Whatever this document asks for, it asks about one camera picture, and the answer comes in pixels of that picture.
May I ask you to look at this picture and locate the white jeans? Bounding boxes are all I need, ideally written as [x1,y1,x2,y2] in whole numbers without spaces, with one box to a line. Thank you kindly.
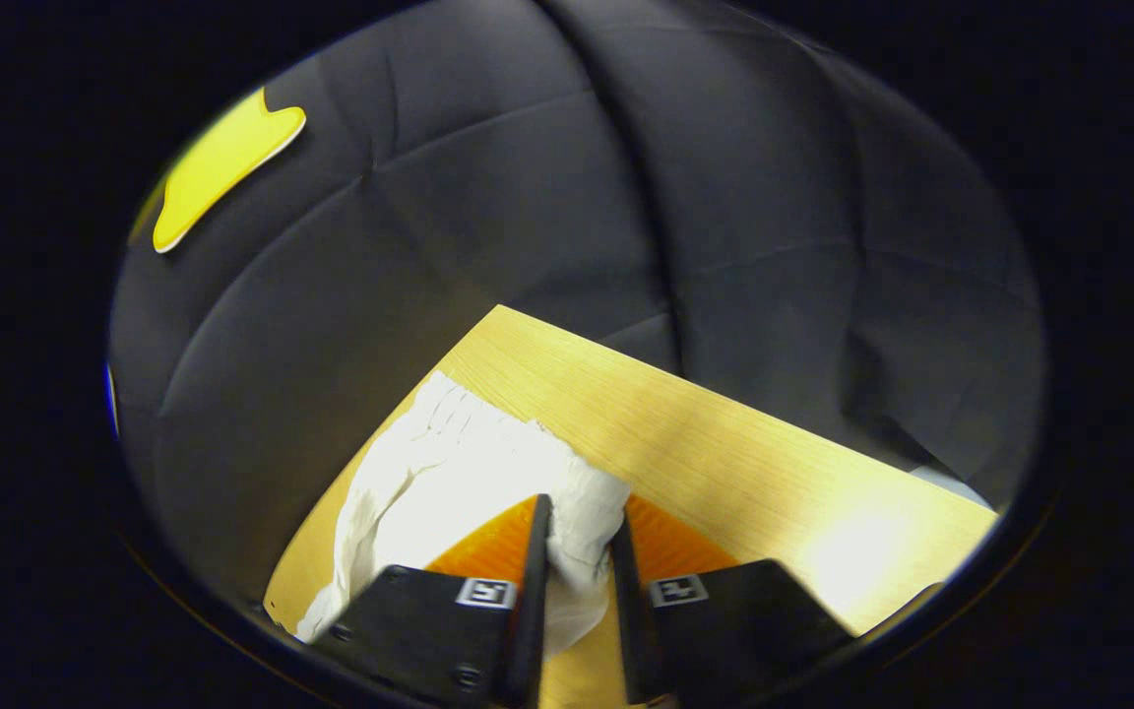
[296,371,633,659]

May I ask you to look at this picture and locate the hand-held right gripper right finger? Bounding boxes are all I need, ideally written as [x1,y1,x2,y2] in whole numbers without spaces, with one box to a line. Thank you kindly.
[609,491,858,707]

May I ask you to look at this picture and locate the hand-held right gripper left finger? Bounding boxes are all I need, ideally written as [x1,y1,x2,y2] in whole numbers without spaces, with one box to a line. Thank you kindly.
[314,493,555,709]

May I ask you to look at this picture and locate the black backdrop cloth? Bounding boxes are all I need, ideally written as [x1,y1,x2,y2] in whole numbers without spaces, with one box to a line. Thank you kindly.
[109,0,1047,631]

